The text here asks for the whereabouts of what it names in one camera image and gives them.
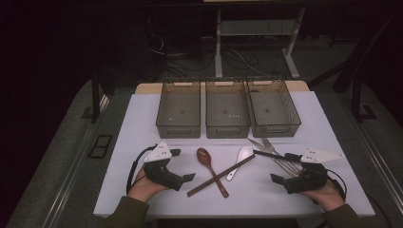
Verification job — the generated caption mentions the white board table cover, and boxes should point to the white board table cover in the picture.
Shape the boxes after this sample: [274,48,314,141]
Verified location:
[93,90,376,219]

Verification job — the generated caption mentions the tangle of floor cables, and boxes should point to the tangle of floor cables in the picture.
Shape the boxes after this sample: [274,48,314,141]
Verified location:
[148,33,270,80]

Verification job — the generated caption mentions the brown wooden spoon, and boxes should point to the brown wooden spoon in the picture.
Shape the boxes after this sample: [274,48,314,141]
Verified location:
[196,147,230,199]

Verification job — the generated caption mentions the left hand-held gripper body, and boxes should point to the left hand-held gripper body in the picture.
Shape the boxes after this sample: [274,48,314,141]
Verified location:
[143,141,185,192]

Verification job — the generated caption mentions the black chopstick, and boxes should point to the black chopstick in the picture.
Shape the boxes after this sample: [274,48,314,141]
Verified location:
[253,149,300,161]
[253,150,300,162]

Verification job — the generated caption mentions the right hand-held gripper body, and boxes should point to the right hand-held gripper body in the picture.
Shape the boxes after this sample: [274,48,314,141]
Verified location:
[282,147,346,195]

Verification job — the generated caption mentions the metal fork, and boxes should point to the metal fork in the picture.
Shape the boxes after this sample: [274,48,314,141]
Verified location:
[261,137,302,175]

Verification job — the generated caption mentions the metal forks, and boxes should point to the metal forks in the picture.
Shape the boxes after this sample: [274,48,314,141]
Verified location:
[247,138,298,178]

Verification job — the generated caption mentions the person's right hand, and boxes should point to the person's right hand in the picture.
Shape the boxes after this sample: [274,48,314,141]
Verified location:
[300,179,346,213]

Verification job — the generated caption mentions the smoky clear plastic bin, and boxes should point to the smoky clear plastic bin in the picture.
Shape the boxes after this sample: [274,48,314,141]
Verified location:
[204,79,252,140]
[246,78,302,139]
[155,79,202,140]

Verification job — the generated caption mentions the metal floor rail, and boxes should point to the metal floor rail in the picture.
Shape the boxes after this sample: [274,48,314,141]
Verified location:
[340,93,403,205]
[41,94,112,228]

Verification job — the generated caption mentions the black metal stand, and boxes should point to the black metal stand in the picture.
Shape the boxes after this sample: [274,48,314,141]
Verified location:
[80,67,110,124]
[308,9,403,124]

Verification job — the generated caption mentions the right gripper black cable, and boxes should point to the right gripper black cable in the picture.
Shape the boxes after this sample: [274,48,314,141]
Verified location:
[326,168,348,202]

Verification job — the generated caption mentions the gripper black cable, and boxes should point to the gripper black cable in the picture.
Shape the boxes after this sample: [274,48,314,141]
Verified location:
[125,143,159,195]
[326,168,348,202]

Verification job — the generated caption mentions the white ceramic spoon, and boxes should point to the white ceramic spoon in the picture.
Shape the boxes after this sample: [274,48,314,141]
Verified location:
[225,145,255,182]

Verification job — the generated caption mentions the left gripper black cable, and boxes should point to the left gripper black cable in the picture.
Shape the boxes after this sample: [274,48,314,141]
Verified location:
[125,143,159,195]

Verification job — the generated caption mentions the person's left hand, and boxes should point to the person's left hand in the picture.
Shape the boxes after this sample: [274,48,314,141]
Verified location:
[126,165,169,203]

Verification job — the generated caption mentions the white metal table frame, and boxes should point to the white metal table frame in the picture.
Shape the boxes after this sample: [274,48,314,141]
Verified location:
[214,8,307,80]

